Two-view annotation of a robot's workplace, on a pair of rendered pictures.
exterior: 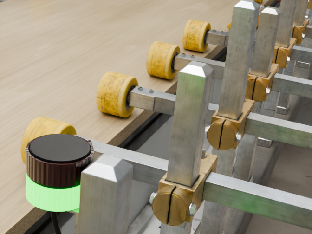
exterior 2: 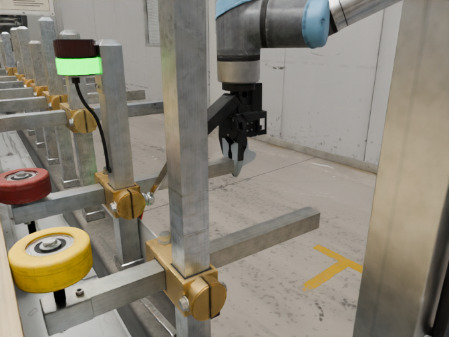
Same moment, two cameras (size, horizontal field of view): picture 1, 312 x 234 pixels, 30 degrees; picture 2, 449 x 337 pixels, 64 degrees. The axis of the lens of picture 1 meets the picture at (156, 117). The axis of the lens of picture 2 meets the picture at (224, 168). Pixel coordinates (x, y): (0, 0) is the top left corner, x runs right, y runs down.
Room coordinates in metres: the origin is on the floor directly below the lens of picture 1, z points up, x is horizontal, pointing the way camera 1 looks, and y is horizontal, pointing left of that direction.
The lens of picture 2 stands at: (-0.06, 0.40, 1.11)
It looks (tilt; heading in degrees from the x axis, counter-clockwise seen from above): 20 degrees down; 307
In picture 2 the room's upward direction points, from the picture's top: straight up
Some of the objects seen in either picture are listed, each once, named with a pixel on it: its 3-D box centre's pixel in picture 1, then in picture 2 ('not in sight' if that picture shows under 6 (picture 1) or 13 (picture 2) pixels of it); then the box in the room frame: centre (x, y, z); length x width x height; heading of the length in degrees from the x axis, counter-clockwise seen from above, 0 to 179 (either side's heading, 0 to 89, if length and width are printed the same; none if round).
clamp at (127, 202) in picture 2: not in sight; (117, 193); (0.47, 0.03, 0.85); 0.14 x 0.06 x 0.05; 161
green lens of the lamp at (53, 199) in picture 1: (59, 183); (77, 65); (0.46, 0.08, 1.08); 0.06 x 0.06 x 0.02
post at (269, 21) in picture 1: (252, 117); (47, 116); (1.16, -0.21, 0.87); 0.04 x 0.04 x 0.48; 71
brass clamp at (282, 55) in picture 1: (281, 52); (31, 85); (1.41, -0.29, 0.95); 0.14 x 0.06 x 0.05; 161
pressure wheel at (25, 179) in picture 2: not in sight; (27, 204); (0.53, 0.16, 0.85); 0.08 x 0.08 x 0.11
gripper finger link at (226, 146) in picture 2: not in sight; (236, 154); (0.40, -0.26, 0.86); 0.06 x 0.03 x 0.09; 71
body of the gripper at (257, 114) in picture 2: not in sight; (241, 110); (0.39, -0.25, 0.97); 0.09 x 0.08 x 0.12; 71
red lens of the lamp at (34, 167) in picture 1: (60, 159); (75, 48); (0.46, 0.08, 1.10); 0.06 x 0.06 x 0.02
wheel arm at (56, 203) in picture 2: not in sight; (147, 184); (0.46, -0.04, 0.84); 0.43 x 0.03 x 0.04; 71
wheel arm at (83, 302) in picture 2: not in sight; (208, 257); (0.23, 0.06, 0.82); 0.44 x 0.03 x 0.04; 71
